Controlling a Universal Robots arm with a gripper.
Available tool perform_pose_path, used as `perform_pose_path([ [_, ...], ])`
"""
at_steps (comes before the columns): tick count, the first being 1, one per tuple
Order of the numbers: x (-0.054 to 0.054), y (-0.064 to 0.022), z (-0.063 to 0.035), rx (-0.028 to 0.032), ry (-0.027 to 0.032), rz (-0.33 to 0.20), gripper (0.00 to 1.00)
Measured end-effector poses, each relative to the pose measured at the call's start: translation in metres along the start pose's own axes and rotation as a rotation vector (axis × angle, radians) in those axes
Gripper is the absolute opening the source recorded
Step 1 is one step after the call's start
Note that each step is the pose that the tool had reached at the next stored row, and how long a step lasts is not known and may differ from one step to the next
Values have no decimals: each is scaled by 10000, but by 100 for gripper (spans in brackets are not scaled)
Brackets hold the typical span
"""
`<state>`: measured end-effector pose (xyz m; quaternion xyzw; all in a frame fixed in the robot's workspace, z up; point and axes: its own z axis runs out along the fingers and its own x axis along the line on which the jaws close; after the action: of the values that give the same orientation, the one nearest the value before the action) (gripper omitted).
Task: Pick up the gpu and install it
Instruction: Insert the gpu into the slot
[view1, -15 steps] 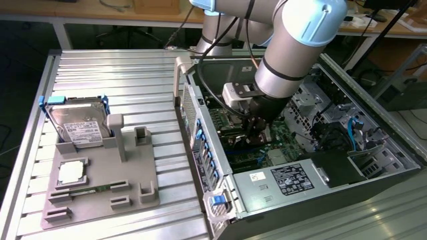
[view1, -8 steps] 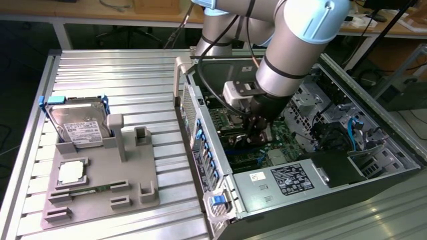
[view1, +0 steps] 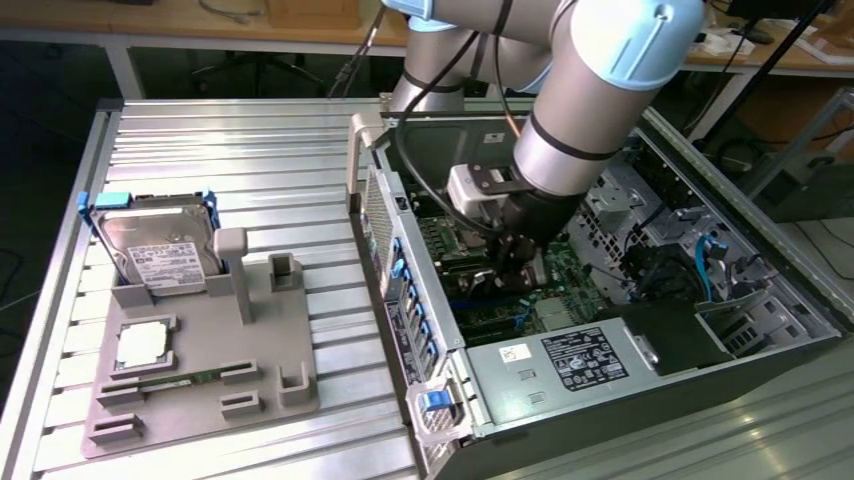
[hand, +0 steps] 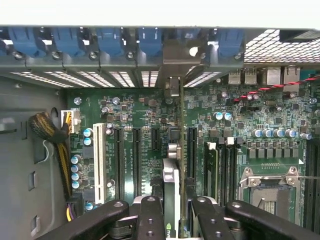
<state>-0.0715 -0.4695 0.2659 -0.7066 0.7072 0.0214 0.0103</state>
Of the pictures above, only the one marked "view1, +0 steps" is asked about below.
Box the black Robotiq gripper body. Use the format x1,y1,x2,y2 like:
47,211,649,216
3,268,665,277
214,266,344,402
498,191,584,247

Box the black RAM stick with sticker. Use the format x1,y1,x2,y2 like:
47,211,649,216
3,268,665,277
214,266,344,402
437,253,500,274

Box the CPU socket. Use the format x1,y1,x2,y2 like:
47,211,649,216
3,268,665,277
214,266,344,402
453,219,496,251

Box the blue expansion slot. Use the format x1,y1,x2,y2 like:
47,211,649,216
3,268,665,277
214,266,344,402
452,295,533,311

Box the silver chipset heat sink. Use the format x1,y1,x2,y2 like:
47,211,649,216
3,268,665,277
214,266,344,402
530,298,577,332

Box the green motherboard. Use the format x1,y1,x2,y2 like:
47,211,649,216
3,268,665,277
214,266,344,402
413,192,613,349

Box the black expansion slot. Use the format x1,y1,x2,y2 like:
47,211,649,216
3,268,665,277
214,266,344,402
462,319,524,344

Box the perforated metal drive cage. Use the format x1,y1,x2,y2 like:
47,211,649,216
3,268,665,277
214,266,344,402
577,162,709,301

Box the blue card retention clips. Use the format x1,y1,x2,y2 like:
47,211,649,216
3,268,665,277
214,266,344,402
392,238,444,374

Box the grey power supply unit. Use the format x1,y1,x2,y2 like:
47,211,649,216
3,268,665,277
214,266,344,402
466,319,662,426

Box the grey metal disk bay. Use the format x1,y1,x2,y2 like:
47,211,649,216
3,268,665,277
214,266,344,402
697,294,840,359

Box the open black PC case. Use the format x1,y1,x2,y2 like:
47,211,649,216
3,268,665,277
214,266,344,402
346,102,854,480

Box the dark grey equipment box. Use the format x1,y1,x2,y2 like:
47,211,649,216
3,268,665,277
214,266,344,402
760,157,854,224

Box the white plastic part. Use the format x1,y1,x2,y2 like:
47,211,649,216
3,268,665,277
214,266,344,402
693,29,756,56

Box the cluttered wooden desk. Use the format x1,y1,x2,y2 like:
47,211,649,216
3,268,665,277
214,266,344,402
680,0,854,141

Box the grey plastic parts rack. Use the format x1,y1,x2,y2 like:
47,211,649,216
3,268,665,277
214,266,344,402
79,227,322,459

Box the black slanted pole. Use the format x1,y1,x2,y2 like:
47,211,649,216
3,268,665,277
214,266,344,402
693,0,836,146

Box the black chair base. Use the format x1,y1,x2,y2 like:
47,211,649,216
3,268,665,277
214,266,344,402
193,49,322,96

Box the hard disk in blue carrier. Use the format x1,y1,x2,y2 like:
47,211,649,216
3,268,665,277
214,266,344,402
77,187,233,301

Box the green RAM stick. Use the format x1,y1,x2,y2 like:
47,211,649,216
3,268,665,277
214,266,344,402
137,368,226,391

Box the silver CPU chip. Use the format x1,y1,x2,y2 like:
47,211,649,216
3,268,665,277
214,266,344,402
114,322,173,369

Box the black monitor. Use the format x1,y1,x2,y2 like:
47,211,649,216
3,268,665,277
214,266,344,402
724,0,836,44

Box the long wooden desk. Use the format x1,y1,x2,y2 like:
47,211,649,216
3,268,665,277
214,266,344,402
0,0,409,101

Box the black power wire bundle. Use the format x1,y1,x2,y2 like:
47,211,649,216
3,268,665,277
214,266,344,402
617,244,702,306

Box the blue data wire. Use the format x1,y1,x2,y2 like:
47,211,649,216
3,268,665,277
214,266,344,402
693,234,733,307

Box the grey flat wire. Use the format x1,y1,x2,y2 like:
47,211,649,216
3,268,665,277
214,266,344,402
693,287,773,316

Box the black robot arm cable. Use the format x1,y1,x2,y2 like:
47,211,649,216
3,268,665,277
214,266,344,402
326,0,529,239

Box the aluminium profile frame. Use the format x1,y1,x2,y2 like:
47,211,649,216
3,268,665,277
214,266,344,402
746,87,854,199

